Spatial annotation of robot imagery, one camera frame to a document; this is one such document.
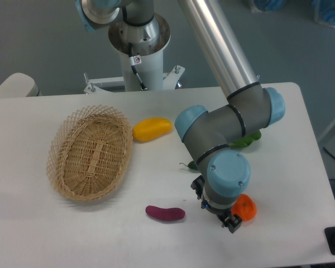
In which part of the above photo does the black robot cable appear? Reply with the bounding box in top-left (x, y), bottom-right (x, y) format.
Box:
top-left (127, 42), bottom-right (149, 91)

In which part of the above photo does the woven wicker basket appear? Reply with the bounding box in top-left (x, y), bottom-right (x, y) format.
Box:
top-left (46, 105), bottom-right (133, 202)

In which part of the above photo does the orange toy tangerine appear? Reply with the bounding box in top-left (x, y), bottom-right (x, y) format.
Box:
top-left (231, 194), bottom-right (257, 221)

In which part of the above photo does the green toy bell pepper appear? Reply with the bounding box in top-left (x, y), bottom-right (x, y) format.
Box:
top-left (229, 131), bottom-right (262, 148)

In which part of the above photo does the yellow toy mango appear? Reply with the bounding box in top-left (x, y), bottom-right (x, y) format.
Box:
top-left (132, 117), bottom-right (173, 142)

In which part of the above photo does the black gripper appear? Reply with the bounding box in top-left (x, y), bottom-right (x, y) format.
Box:
top-left (190, 175), bottom-right (242, 233)

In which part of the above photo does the white chair armrest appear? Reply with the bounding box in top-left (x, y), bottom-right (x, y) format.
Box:
top-left (0, 73), bottom-right (42, 99)

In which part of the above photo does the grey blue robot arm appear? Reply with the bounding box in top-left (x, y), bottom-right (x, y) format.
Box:
top-left (75, 1), bottom-right (285, 232)

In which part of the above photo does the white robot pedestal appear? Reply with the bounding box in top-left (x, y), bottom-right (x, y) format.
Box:
top-left (84, 13), bottom-right (185, 94)

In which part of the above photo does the green toy cucumber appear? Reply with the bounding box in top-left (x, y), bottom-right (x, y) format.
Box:
top-left (180, 161), bottom-right (198, 170)

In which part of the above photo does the plastic bag with blue items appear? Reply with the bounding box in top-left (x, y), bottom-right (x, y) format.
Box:
top-left (312, 0), bottom-right (335, 28)

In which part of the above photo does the purple toy sweet potato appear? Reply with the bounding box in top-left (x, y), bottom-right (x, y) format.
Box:
top-left (145, 205), bottom-right (185, 222)

